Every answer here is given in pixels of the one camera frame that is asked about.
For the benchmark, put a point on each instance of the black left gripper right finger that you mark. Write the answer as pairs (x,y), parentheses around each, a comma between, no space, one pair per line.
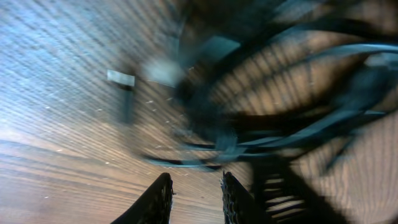
(238,205)

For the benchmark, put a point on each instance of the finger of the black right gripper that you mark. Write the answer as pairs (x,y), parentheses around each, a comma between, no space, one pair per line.
(287,198)

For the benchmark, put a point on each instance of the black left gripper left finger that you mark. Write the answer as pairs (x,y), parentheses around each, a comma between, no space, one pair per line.
(153,206)

